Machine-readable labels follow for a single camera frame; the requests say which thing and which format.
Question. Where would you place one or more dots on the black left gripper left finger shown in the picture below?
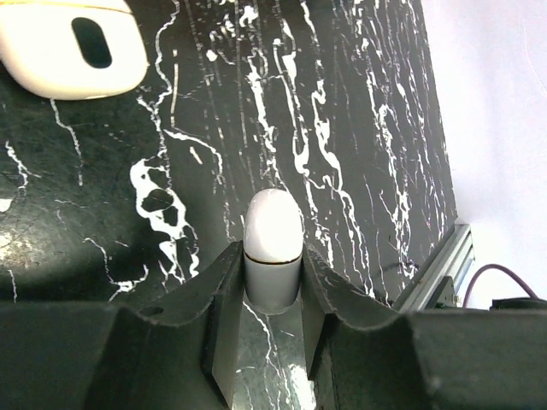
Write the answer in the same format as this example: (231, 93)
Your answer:
(179, 352)

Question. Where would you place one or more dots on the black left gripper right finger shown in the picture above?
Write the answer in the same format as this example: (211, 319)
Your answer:
(361, 354)

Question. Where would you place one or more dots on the white earbud case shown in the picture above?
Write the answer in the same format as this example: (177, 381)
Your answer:
(273, 250)
(72, 50)

